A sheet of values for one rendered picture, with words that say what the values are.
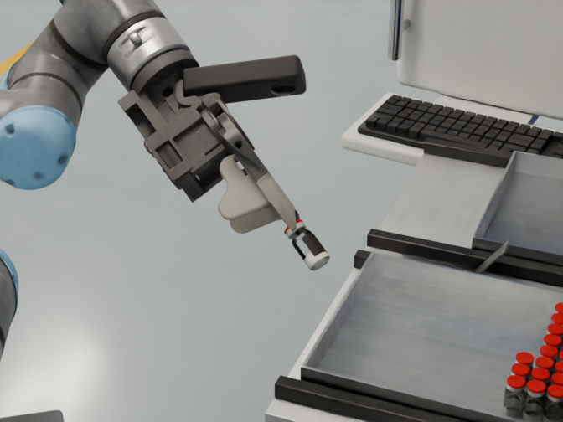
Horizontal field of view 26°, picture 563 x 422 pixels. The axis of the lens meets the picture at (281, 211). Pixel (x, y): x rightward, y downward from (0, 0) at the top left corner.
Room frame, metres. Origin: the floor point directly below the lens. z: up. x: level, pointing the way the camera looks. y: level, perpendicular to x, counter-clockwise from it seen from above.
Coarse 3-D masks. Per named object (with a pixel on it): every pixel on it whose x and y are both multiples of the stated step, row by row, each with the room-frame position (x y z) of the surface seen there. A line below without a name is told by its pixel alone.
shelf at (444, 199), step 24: (432, 168) 1.61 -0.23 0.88; (456, 168) 1.61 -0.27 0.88; (480, 168) 1.61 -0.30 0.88; (504, 168) 1.61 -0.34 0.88; (408, 192) 1.54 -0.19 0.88; (432, 192) 1.54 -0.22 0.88; (456, 192) 1.54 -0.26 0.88; (480, 192) 1.54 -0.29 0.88; (408, 216) 1.48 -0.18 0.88; (432, 216) 1.48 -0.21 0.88; (456, 216) 1.48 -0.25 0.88; (480, 216) 1.48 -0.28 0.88; (432, 240) 1.41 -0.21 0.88; (456, 240) 1.41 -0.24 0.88; (552, 288) 1.30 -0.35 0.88; (312, 336) 1.20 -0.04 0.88; (288, 408) 1.06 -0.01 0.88; (312, 408) 1.06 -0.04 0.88
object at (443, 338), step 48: (384, 288) 1.29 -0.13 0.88; (432, 288) 1.29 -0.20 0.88; (480, 288) 1.27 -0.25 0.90; (528, 288) 1.25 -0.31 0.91; (336, 336) 1.19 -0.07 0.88; (384, 336) 1.19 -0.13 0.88; (432, 336) 1.19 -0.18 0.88; (480, 336) 1.19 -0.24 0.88; (528, 336) 1.19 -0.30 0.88; (336, 384) 1.08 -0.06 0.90; (384, 384) 1.10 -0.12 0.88; (432, 384) 1.10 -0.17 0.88; (480, 384) 1.10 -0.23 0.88
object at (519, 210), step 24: (528, 168) 1.59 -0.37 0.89; (552, 168) 1.58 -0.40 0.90; (504, 192) 1.54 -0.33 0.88; (528, 192) 1.54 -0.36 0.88; (552, 192) 1.54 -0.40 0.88; (504, 216) 1.47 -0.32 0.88; (528, 216) 1.47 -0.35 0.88; (552, 216) 1.47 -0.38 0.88; (480, 240) 1.36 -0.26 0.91; (504, 240) 1.41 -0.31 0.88; (528, 240) 1.41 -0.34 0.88; (552, 240) 1.41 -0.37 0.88; (552, 264) 1.33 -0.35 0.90
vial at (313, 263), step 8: (304, 224) 0.95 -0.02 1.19; (288, 232) 0.95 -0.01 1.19; (296, 232) 0.95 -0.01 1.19; (304, 232) 0.94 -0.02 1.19; (296, 240) 0.94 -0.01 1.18; (296, 248) 0.94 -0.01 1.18; (304, 248) 0.93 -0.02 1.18; (304, 256) 0.93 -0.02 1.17; (312, 256) 0.92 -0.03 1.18; (320, 256) 0.92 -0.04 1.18; (328, 256) 0.93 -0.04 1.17; (312, 264) 0.92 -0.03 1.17; (320, 264) 0.93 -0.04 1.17
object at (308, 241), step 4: (304, 236) 0.94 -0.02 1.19; (308, 236) 0.94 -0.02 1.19; (312, 236) 0.94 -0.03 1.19; (304, 240) 0.94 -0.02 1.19; (308, 240) 0.94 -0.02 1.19; (312, 240) 0.94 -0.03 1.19; (316, 240) 0.94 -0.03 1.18; (308, 244) 0.93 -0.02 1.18; (312, 244) 0.93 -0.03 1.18; (316, 244) 0.93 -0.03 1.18; (320, 244) 0.94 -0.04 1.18; (308, 248) 0.93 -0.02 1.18; (312, 248) 0.93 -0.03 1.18; (316, 248) 0.93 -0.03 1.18; (320, 248) 0.93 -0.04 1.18; (312, 252) 0.93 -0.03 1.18; (316, 252) 0.93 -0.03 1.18; (320, 252) 0.93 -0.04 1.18
